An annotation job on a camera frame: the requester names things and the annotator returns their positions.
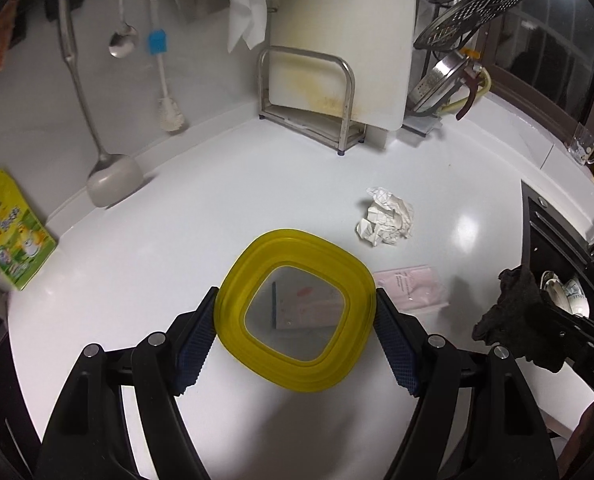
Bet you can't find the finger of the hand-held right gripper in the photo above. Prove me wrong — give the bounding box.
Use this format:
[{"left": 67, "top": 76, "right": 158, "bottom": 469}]
[{"left": 539, "top": 287, "right": 594, "bottom": 356}]

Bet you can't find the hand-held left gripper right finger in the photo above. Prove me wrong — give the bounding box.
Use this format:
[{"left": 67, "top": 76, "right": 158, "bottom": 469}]
[{"left": 374, "top": 289, "right": 558, "bottom": 480}]

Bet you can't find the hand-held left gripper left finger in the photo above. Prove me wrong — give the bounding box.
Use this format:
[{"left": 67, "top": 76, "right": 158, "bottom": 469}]
[{"left": 37, "top": 286, "right": 221, "bottom": 480}]

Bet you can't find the dark brown cloth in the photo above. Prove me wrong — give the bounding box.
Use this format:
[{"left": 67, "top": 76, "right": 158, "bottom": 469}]
[{"left": 471, "top": 265, "right": 570, "bottom": 374}]

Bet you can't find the yellow rimmed clear lid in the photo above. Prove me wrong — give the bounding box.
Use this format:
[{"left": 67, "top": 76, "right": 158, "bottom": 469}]
[{"left": 214, "top": 228, "right": 378, "bottom": 391}]

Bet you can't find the pink packet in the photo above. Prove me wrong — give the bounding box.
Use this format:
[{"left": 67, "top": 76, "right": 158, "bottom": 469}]
[{"left": 373, "top": 264, "right": 450, "bottom": 314}]

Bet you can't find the black sink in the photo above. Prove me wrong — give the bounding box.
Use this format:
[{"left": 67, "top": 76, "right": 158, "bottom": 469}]
[{"left": 520, "top": 181, "right": 594, "bottom": 341}]

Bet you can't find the crumpled white paper ball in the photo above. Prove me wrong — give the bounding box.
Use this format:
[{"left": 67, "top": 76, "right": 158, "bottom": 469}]
[{"left": 354, "top": 187, "right": 416, "bottom": 247}]

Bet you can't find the clear glass cup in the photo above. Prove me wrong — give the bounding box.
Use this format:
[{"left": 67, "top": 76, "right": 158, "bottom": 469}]
[{"left": 566, "top": 124, "right": 594, "bottom": 166}]

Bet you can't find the grey ladle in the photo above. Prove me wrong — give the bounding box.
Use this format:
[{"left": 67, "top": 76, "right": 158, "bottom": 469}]
[{"left": 57, "top": 0, "right": 143, "bottom": 209}]

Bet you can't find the yellow green packet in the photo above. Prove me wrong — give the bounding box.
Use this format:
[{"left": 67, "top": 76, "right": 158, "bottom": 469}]
[{"left": 0, "top": 168, "right": 59, "bottom": 292}]

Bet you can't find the white bottle brush blue collar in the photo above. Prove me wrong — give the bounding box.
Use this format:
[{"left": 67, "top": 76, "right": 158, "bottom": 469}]
[{"left": 146, "top": 0, "right": 186, "bottom": 134}]

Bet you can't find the metal cutting board rack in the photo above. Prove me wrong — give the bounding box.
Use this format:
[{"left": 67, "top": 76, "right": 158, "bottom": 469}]
[{"left": 255, "top": 45, "right": 368, "bottom": 157}]

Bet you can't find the small metal spoon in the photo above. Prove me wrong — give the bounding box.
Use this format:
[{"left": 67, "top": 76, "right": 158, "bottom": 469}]
[{"left": 108, "top": 0, "right": 139, "bottom": 59}]

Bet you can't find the perforated metal steamer plate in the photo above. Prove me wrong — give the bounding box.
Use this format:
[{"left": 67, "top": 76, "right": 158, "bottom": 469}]
[{"left": 412, "top": 0, "right": 534, "bottom": 51}]

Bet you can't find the white cutting board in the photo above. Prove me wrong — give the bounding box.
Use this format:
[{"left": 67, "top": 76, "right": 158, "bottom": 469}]
[{"left": 267, "top": 0, "right": 419, "bottom": 134}]

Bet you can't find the white hanging cloth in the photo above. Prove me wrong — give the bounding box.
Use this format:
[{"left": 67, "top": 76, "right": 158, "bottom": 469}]
[{"left": 216, "top": 0, "right": 274, "bottom": 52}]

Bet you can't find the yellow gas hose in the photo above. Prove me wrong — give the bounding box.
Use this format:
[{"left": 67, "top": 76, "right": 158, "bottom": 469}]
[{"left": 444, "top": 66, "right": 493, "bottom": 116}]

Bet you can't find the dark window frame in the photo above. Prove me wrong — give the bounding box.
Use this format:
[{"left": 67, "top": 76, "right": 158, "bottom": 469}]
[{"left": 482, "top": 0, "right": 594, "bottom": 133}]

